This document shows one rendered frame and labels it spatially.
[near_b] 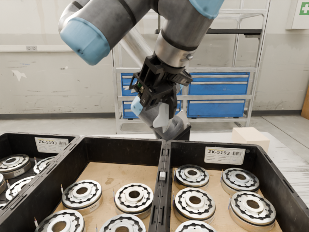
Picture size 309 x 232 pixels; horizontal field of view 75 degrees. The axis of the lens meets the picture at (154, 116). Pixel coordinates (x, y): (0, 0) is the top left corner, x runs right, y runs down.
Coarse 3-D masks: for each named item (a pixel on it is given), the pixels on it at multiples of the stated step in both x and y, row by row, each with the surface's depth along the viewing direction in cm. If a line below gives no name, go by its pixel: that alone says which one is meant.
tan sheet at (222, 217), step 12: (216, 180) 63; (216, 192) 58; (216, 204) 54; (228, 204) 54; (216, 216) 51; (228, 216) 51; (216, 228) 47; (228, 228) 47; (240, 228) 47; (276, 228) 47
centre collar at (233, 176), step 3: (234, 174) 60; (237, 174) 61; (240, 174) 61; (243, 174) 60; (246, 174) 60; (234, 177) 59; (246, 177) 59; (237, 180) 58; (240, 180) 58; (243, 180) 58; (246, 180) 58; (249, 180) 58; (243, 183) 57
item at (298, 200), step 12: (168, 144) 65; (192, 144) 66; (204, 144) 66; (216, 144) 65; (228, 144) 65; (240, 144) 65; (252, 144) 65; (168, 156) 61; (264, 156) 58; (168, 168) 53; (276, 168) 53; (168, 180) 49; (288, 192) 45; (300, 204) 41
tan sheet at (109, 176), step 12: (96, 168) 69; (108, 168) 69; (120, 168) 69; (132, 168) 69; (144, 168) 69; (156, 168) 69; (96, 180) 63; (108, 180) 63; (120, 180) 63; (132, 180) 63; (144, 180) 63; (108, 192) 58; (60, 204) 54; (108, 204) 54; (84, 216) 51; (96, 216) 51; (108, 216) 51
